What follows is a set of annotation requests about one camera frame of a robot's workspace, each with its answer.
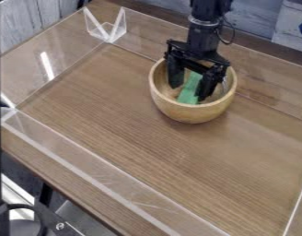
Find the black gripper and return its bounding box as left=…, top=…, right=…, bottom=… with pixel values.
left=165, top=40, right=231, bottom=101

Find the green rectangular block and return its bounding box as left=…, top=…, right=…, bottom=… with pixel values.
left=177, top=72, right=203, bottom=105

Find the brown wooden bowl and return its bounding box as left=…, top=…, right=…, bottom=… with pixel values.
left=149, top=59, right=239, bottom=124

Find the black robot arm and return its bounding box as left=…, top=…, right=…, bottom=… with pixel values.
left=165, top=0, right=232, bottom=101

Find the clear acrylic table barrier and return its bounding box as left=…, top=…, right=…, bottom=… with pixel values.
left=1, top=0, right=302, bottom=236

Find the white box with blue mark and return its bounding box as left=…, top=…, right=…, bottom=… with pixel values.
left=272, top=0, right=302, bottom=52

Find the black table leg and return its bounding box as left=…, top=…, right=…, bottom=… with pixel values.
left=40, top=183, right=55, bottom=207

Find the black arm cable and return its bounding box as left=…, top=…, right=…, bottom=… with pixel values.
left=216, top=15, right=237, bottom=46

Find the clear acrylic corner bracket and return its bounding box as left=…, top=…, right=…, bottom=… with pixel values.
left=83, top=7, right=128, bottom=43

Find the grey metal base plate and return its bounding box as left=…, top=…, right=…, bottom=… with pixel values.
left=51, top=200, right=117, bottom=236

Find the black cable loop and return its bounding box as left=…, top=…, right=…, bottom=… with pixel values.
left=0, top=203, right=52, bottom=236

